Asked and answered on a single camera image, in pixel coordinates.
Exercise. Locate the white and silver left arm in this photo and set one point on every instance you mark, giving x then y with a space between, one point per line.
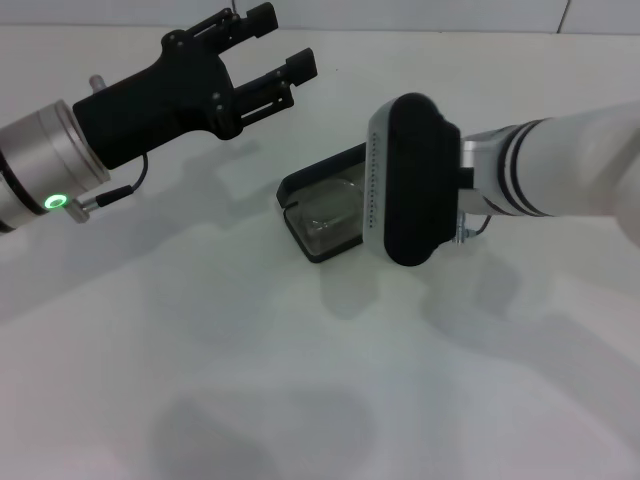
40 155

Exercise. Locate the clear plastic glasses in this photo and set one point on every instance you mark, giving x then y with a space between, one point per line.
325 220

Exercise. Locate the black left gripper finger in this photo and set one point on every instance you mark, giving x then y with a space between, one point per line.
260 20
301 67

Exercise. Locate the black glasses case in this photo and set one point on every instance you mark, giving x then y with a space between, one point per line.
320 165

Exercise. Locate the small silver right wrist connector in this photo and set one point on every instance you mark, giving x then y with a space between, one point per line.
462 231

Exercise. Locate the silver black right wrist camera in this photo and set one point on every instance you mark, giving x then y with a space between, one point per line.
415 175

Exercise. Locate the white and silver right arm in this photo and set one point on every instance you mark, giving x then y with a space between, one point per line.
560 160

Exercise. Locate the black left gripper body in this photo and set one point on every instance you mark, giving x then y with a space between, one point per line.
150 100

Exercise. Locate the short silver plug stub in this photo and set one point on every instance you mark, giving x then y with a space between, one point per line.
97 83

